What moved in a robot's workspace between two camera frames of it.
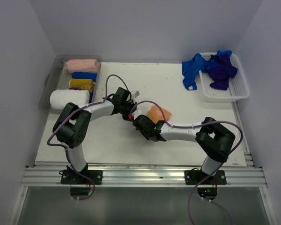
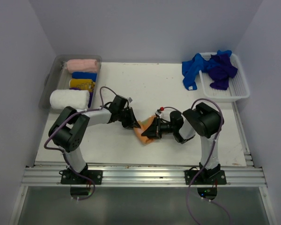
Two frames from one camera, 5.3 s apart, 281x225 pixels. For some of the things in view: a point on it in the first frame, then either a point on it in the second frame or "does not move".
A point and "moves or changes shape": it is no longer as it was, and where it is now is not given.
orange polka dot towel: x=156 y=115 moves or changes shape
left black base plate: x=72 y=176 does not move
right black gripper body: x=145 y=136 does not move
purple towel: x=220 y=75 does not move
